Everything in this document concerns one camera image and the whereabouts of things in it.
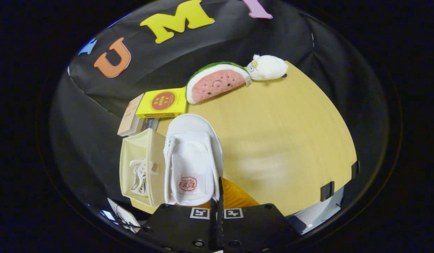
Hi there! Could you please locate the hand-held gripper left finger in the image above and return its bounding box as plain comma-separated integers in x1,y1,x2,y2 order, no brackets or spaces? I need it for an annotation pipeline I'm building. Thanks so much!
138,200,217,253

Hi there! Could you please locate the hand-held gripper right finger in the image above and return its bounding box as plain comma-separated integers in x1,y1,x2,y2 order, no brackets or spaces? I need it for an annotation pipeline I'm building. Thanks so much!
219,177,298,253

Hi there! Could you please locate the white shoe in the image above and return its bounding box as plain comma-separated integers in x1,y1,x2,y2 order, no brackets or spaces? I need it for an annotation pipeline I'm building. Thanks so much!
163,113,224,206
129,158,158,196

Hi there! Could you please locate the cream storage box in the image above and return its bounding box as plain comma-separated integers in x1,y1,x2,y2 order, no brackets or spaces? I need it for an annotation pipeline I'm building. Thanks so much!
119,128,166,207

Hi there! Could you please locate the blue book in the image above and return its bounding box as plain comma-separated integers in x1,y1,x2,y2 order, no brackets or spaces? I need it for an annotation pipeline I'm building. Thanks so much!
141,118,160,132

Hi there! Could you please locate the beige book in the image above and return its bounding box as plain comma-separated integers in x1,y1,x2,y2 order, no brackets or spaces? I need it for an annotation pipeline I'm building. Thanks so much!
117,93,145,137

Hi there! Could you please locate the yellow book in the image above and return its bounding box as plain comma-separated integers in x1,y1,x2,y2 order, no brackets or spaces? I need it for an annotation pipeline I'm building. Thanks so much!
135,87,187,118

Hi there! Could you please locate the black backdrop cloth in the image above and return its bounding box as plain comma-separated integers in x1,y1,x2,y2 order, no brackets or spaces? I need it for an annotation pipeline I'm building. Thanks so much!
50,0,383,211

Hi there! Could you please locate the watermelon plush toy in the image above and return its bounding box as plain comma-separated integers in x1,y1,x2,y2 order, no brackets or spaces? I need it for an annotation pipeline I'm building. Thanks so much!
186,62,252,105

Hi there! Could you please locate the white plush toy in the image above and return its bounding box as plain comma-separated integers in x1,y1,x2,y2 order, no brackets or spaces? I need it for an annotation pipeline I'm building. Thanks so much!
246,54,289,81

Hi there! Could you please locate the white flat object with cable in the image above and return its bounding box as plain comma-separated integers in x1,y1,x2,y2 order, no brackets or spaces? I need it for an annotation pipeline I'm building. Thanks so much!
107,198,141,233

